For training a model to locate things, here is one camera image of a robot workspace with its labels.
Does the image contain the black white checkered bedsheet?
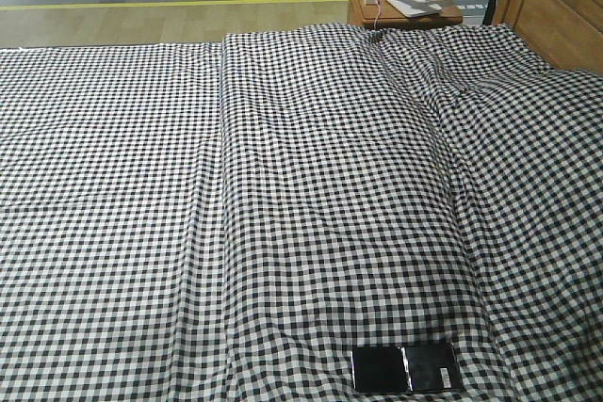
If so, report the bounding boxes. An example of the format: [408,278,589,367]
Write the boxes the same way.
[1,43,228,401]

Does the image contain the wooden nightstand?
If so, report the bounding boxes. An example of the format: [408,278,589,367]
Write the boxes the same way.
[348,0,463,30]

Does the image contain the black foldable smartphone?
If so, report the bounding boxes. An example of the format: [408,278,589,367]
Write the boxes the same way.
[350,343,464,394]

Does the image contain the wooden headboard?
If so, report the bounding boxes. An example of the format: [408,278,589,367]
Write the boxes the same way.
[492,0,602,73]

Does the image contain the checkered duvet on bed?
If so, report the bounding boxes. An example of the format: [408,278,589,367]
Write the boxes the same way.
[173,23,603,402]

